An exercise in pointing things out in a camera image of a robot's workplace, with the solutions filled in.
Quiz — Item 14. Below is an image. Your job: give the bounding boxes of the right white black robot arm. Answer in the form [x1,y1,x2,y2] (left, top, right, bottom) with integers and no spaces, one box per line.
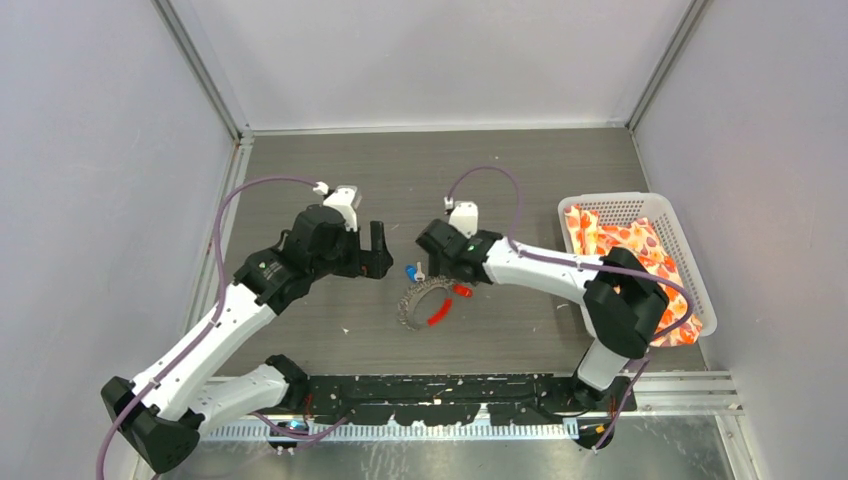
[416,219,669,411]

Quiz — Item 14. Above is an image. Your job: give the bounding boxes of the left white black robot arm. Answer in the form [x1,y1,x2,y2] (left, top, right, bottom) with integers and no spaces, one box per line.
[100,203,394,474]

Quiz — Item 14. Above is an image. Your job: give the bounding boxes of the white plastic basket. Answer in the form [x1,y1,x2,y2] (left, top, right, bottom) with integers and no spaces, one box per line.
[557,192,719,338]

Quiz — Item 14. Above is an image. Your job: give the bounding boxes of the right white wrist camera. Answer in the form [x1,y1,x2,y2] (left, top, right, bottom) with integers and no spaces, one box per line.
[448,201,479,238]

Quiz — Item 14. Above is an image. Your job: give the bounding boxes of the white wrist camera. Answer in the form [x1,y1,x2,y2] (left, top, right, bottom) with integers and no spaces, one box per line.
[322,185,361,232]
[448,201,479,238]

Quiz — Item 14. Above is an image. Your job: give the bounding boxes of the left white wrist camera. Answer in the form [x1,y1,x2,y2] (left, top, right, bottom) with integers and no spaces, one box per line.
[322,185,361,232]

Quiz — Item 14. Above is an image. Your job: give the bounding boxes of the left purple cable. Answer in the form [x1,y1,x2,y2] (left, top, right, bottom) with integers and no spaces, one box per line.
[95,175,331,480]

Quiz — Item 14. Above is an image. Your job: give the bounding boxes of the purple cable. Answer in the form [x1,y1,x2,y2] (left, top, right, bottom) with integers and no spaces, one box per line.
[95,175,331,480]
[445,165,695,453]

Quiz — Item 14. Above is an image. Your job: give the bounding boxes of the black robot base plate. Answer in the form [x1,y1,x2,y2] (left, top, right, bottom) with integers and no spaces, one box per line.
[263,373,637,427]

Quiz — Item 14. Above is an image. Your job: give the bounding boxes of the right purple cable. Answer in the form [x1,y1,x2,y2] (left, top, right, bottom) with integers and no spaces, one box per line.
[445,165,695,453]

